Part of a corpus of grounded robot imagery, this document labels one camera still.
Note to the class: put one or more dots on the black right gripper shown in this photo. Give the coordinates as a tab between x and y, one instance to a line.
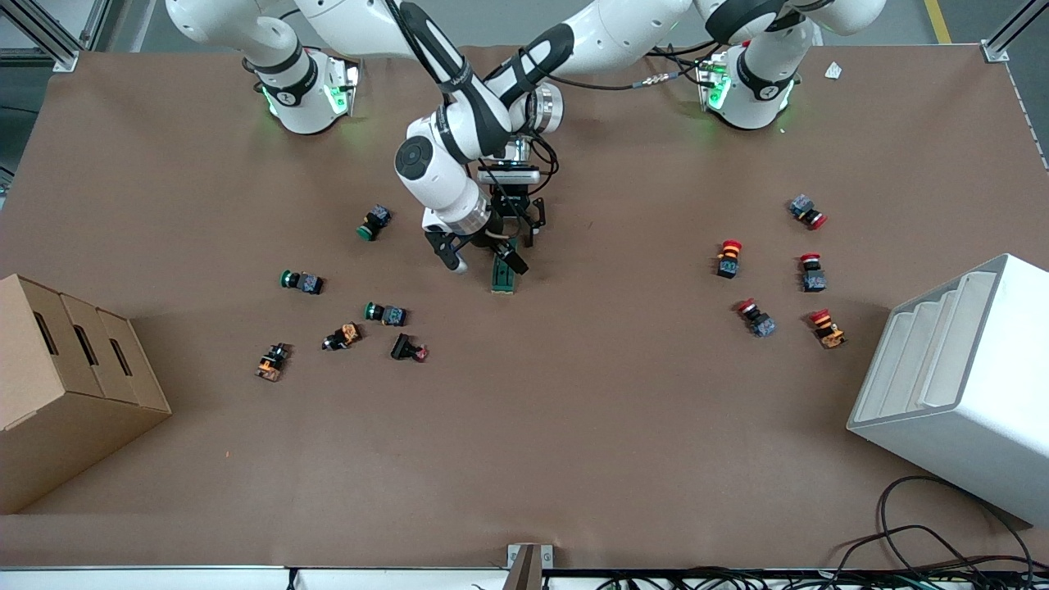
490	238

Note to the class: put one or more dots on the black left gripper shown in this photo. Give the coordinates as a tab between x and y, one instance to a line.
510	201

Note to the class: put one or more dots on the green load switch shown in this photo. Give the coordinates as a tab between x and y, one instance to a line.
503	280

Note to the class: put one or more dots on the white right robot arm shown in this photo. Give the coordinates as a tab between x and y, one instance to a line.
434	172

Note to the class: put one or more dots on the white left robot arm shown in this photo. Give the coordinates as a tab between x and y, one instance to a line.
623	33

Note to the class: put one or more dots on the brown paper table cover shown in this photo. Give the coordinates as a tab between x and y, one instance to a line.
574	426

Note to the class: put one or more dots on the red button orange contact block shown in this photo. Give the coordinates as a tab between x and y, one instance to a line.
728	259
827	329

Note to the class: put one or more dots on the red button grey contact block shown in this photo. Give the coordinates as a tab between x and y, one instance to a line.
756	318
807	211
812	274

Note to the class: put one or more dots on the small white paper scrap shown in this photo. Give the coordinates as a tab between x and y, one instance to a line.
833	70

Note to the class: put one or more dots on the brown cardboard box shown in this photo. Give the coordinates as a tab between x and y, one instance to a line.
57	393

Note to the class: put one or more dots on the white stepped storage rack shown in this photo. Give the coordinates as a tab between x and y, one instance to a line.
975	393

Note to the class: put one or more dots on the green push button switch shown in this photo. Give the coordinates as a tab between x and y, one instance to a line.
303	282
374	223
387	314

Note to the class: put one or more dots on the black switch with red tip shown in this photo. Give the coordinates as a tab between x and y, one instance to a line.
407	348

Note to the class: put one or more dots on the black orange selector switch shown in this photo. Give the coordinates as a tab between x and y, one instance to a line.
272	362
342	337

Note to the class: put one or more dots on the grey metal table bracket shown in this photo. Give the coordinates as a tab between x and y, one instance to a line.
529	565

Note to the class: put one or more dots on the white table edge rail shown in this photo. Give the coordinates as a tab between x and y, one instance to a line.
164	578

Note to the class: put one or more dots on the aluminium frame profile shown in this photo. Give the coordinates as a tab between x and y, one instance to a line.
49	45
1012	29

